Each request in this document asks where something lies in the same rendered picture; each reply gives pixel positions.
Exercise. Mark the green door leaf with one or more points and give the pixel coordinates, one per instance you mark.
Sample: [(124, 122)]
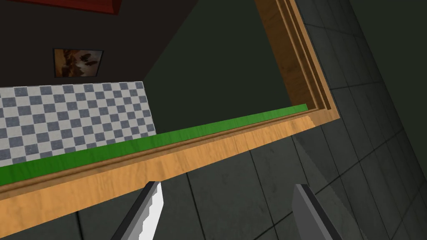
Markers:
[(133, 148)]

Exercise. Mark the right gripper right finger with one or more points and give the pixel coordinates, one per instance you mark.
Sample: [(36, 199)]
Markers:
[(308, 216)]

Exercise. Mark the red furniture piece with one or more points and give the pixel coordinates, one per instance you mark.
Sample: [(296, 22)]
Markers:
[(83, 4)]

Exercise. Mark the framed brown picture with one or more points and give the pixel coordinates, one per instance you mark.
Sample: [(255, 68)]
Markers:
[(77, 63)]

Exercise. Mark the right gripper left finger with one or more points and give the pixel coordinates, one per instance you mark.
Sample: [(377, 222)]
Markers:
[(146, 216)]

